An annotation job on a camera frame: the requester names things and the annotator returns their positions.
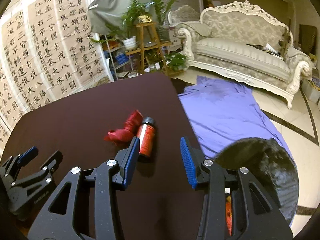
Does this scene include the red label small bottle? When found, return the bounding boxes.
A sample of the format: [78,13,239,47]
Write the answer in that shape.
[137,116,156,158]

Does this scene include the ornate white sofa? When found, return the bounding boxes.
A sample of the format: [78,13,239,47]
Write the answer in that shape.
[175,1,313,108]

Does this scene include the metal shelf rack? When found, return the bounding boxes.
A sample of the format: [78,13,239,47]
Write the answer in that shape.
[101,35,133,81]

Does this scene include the white potted green plant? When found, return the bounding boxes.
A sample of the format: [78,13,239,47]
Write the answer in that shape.
[105,0,149,51]

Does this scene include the orange foam fruit net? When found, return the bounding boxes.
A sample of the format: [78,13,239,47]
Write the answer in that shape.
[225,196,232,236]

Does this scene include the ornate armchair behind sofa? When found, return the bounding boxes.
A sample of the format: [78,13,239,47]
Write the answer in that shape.
[168,4,200,26]

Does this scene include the black trash bag bin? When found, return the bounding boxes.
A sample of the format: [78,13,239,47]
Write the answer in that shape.
[214,138,299,224]

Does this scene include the calligraphy paper scrolls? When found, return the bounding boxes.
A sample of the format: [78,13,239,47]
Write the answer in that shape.
[1,0,113,148]

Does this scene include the small floor plant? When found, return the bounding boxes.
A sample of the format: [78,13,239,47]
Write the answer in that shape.
[165,51,187,72]

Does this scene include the grey hanging sheet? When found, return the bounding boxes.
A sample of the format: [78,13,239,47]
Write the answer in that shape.
[88,0,147,34]

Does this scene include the tall dark potted plant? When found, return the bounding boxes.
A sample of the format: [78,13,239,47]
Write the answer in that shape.
[150,0,176,42]

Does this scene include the purple cloth on floor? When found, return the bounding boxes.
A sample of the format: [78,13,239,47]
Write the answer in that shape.
[178,76,296,165]

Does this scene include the wooden plant stand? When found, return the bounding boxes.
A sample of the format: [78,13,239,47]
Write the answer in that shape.
[125,22,171,75]

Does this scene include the dark red ribbon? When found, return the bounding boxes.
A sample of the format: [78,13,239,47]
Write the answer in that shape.
[104,110,143,145]

